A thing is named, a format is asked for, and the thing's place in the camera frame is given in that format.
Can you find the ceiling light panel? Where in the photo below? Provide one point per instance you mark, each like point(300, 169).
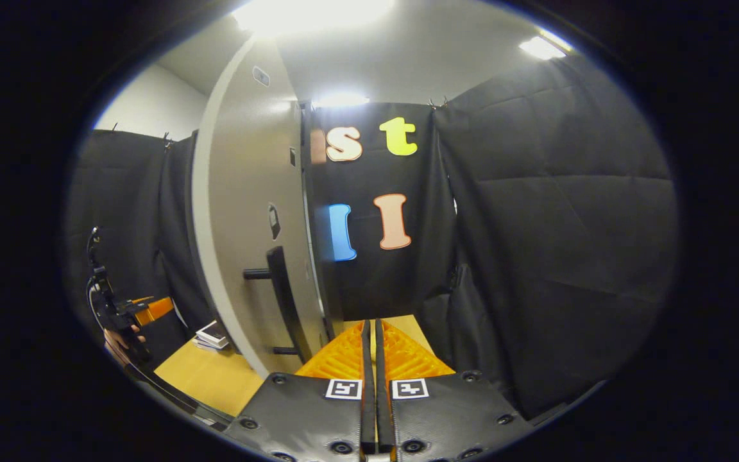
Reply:
point(544, 46)
point(312, 14)

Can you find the black backdrop cloth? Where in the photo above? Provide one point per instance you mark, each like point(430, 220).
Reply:
point(536, 224)

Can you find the white portrait cover book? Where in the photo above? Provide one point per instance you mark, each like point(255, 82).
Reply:
point(213, 331)

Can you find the plain white book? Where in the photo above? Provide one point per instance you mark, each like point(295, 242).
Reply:
point(206, 345)

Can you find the small black cloth clip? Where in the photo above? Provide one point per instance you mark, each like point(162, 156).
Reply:
point(437, 102)
point(167, 140)

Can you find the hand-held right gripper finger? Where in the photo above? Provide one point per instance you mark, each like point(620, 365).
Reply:
point(365, 385)
point(380, 385)

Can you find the white cabinet door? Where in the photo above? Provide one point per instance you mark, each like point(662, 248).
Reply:
point(241, 192)

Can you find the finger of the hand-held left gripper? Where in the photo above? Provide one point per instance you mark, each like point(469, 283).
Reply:
point(154, 310)

